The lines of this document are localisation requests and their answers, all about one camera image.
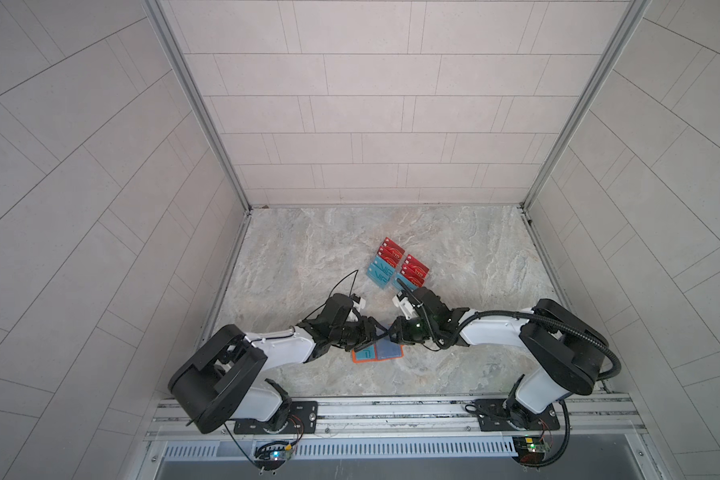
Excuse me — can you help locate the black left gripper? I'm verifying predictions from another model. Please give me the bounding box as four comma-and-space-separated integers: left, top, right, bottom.
326, 318, 389, 353

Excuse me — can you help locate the orange card holder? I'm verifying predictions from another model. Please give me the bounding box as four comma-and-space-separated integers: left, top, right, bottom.
352, 339, 404, 364

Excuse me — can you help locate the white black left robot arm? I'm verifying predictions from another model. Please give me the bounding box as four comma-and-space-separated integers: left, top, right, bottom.
168, 294, 388, 434

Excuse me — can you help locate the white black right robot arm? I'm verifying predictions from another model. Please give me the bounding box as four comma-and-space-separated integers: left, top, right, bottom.
389, 284, 622, 429

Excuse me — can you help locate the teal card right stack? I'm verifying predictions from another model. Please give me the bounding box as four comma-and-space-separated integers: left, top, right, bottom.
394, 273, 419, 293

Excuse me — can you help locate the teal card stack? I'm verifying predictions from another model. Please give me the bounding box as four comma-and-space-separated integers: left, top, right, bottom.
367, 256, 396, 289
394, 273, 419, 293

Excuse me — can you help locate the red card right stack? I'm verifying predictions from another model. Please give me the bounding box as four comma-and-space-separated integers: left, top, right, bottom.
400, 255, 430, 288

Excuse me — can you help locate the red card stack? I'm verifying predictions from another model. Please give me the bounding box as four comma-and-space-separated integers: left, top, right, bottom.
400, 255, 430, 288
377, 237, 405, 268

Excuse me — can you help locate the teal card left stack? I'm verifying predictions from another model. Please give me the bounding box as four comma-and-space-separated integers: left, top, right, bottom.
367, 256, 396, 289

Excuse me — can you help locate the red card left stack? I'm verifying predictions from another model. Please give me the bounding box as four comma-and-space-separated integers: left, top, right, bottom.
377, 237, 405, 268

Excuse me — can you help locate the vent grille strip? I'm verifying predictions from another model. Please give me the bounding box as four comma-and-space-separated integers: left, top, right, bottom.
163, 437, 518, 461

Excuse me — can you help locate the left circuit board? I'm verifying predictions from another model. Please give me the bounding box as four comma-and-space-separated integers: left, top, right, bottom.
254, 440, 296, 471

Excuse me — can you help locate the circuit board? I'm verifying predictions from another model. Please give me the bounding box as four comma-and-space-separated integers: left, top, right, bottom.
254, 440, 296, 471
512, 436, 552, 468

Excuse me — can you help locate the right circuit board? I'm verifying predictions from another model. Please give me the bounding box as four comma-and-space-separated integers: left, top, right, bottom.
512, 436, 552, 468

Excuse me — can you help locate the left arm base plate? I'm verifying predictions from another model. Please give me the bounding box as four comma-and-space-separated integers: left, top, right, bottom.
234, 401, 319, 435

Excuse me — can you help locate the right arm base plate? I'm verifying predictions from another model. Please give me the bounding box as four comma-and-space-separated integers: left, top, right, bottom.
464, 399, 561, 432

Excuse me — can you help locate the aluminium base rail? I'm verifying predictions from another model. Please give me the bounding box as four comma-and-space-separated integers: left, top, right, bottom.
145, 392, 647, 441

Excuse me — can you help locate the aluminium corner post right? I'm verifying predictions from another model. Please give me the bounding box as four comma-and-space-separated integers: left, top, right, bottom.
520, 0, 651, 214

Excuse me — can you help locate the aluminium corner post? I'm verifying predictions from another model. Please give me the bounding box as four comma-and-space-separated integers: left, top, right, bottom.
145, 0, 253, 216
520, 0, 651, 214

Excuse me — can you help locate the aluminium corner post left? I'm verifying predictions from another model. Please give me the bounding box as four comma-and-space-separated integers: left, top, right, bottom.
145, 0, 253, 216

